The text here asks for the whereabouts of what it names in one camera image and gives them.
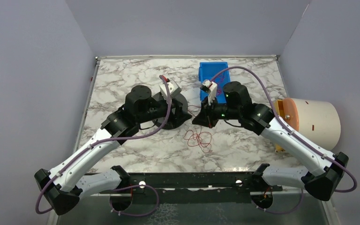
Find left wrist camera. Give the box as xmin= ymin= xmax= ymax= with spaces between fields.
xmin=159 ymin=75 xmax=181 ymax=100

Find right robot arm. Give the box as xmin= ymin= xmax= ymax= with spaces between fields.
xmin=192 ymin=80 xmax=348 ymax=201

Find white cylinder with orange lid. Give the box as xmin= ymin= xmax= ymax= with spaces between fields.
xmin=274 ymin=97 xmax=341 ymax=151

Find red wires in bin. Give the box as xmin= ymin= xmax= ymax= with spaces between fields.
xmin=212 ymin=76 xmax=227 ymax=97

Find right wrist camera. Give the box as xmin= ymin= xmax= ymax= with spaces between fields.
xmin=201 ymin=79 xmax=218 ymax=105

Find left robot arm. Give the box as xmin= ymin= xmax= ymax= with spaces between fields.
xmin=34 ymin=83 xmax=191 ymax=216

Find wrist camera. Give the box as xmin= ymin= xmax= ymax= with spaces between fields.
xmin=159 ymin=75 xmax=181 ymax=100
xmin=201 ymin=79 xmax=218 ymax=105

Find blue plastic bin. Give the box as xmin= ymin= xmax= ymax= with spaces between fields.
xmin=198 ymin=62 xmax=231 ymax=103

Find red wire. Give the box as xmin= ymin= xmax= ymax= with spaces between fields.
xmin=182 ymin=105 xmax=214 ymax=154

